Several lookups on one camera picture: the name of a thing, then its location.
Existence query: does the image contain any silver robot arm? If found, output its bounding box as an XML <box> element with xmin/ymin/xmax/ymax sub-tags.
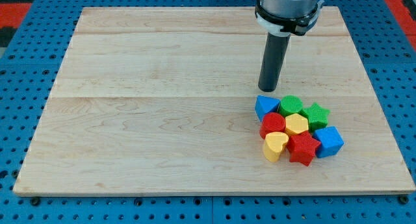
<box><xmin>255</xmin><ymin>0</ymin><xmax>324</xmax><ymax>37</ymax></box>

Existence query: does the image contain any blue triangle block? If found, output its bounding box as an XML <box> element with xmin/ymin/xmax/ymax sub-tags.
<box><xmin>255</xmin><ymin>95</ymin><xmax>280</xmax><ymax>122</ymax></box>

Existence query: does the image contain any wooden board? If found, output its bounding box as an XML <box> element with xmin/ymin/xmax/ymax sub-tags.
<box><xmin>13</xmin><ymin>6</ymin><xmax>415</xmax><ymax>197</ymax></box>

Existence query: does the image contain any red cylinder block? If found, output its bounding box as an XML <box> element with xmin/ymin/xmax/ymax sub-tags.
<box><xmin>259</xmin><ymin>112</ymin><xmax>286</xmax><ymax>139</ymax></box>

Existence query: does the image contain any yellow heart block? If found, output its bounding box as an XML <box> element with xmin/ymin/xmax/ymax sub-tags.
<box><xmin>263</xmin><ymin>132</ymin><xmax>289</xmax><ymax>162</ymax></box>

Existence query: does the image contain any green cylinder block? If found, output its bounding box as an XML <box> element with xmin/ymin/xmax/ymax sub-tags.
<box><xmin>278</xmin><ymin>95</ymin><xmax>303</xmax><ymax>117</ymax></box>

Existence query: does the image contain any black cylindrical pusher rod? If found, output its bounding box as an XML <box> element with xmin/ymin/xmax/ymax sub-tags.
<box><xmin>258</xmin><ymin>33</ymin><xmax>290</xmax><ymax>92</ymax></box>

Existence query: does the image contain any yellow hexagon block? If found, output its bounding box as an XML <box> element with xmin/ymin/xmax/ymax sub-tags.
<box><xmin>285</xmin><ymin>114</ymin><xmax>309</xmax><ymax>136</ymax></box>

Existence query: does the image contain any red star block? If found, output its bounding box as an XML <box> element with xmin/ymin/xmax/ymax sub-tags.
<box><xmin>286</xmin><ymin>131</ymin><xmax>321</xmax><ymax>166</ymax></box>

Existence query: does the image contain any green star block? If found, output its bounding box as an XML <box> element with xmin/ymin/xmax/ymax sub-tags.
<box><xmin>300</xmin><ymin>103</ymin><xmax>330</xmax><ymax>132</ymax></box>

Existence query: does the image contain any blue cube block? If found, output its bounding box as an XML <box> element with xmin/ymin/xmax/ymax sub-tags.
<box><xmin>313</xmin><ymin>126</ymin><xmax>344</xmax><ymax>158</ymax></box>

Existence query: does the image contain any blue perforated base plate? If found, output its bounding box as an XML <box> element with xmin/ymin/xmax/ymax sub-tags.
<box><xmin>1</xmin><ymin>0</ymin><xmax>415</xmax><ymax>223</ymax></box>

